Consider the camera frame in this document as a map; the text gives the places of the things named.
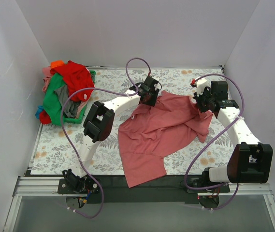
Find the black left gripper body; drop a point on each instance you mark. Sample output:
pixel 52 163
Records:
pixel 149 97

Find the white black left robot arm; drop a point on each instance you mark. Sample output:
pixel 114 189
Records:
pixel 98 126

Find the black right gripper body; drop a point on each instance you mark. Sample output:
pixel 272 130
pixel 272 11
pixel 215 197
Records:
pixel 202 102

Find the green t shirt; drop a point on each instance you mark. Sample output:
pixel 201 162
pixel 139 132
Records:
pixel 74 79

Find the red t shirt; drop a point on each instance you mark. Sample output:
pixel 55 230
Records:
pixel 60 82

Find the pink t shirt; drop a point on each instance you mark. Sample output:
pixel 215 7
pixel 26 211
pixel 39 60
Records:
pixel 152 133

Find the grey t shirt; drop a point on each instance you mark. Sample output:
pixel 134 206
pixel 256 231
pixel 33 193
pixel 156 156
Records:
pixel 71 108

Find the orange cloth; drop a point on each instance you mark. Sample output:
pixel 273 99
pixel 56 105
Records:
pixel 56 63

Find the floral patterned table mat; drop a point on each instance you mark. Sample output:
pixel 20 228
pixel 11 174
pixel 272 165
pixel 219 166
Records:
pixel 56 146

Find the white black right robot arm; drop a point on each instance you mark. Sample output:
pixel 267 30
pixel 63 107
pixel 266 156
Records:
pixel 251 160

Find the blue cloth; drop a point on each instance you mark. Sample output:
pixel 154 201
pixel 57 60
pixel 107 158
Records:
pixel 39 110

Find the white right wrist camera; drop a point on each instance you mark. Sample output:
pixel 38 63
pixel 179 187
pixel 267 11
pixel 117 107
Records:
pixel 200 84

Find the light pink cloth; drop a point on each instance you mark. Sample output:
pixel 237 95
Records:
pixel 47 78

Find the aluminium front frame rail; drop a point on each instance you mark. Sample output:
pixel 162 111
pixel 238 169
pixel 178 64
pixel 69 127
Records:
pixel 56 185

